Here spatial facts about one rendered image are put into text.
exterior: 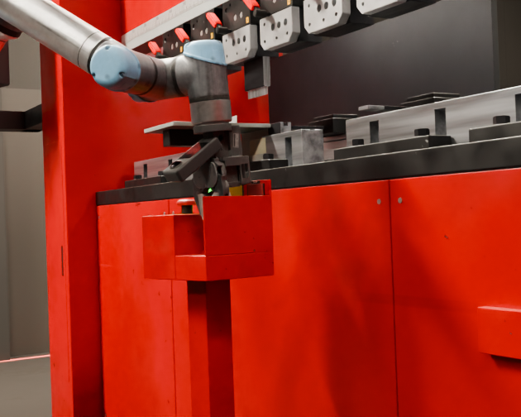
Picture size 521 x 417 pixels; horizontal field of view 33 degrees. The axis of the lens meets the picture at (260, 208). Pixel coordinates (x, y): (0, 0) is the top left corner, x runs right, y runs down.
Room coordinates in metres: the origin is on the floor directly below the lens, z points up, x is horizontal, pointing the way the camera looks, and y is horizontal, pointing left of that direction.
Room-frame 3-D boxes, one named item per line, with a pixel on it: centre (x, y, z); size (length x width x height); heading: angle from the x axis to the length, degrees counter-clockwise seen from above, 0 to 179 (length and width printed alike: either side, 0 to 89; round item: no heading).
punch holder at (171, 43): (2.63, 0.21, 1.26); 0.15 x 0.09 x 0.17; 30
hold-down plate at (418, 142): (1.70, -0.25, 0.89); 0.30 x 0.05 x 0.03; 30
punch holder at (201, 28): (2.45, 0.11, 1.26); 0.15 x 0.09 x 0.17; 30
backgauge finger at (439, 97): (1.99, -0.35, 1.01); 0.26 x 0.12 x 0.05; 120
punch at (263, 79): (2.26, 0.00, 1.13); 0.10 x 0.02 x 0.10; 30
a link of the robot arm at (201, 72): (1.62, 0.09, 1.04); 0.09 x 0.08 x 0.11; 68
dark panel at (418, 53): (2.72, -0.33, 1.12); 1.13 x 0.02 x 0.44; 30
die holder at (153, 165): (2.74, 0.27, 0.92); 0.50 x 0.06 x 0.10; 30
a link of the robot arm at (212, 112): (1.63, 0.09, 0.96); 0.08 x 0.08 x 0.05
